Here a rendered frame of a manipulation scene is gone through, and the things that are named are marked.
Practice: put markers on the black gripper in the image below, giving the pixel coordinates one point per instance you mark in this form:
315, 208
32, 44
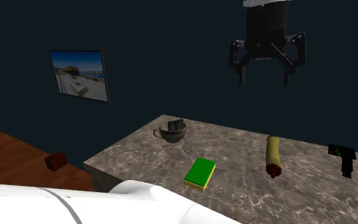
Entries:
266, 28

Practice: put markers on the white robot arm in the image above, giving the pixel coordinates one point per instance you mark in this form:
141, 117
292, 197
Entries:
36, 204

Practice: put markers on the hot dog in bun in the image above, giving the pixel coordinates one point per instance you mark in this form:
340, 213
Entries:
273, 155

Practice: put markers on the small black block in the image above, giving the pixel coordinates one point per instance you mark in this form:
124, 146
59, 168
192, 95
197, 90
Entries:
175, 124

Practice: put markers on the grey patterned teacup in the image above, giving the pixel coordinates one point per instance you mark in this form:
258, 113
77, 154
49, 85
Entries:
172, 133

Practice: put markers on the black and green toy gun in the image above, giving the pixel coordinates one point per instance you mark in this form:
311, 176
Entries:
346, 158

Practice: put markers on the green and yellow sponge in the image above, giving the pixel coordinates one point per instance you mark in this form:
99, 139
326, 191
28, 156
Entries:
200, 172

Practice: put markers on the small red box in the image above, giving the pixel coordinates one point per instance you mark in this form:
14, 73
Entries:
55, 161

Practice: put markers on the brown wooden table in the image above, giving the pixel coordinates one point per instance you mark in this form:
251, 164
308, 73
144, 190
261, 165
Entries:
14, 161

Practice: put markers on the framed seaside wall picture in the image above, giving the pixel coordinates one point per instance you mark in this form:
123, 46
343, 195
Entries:
79, 76

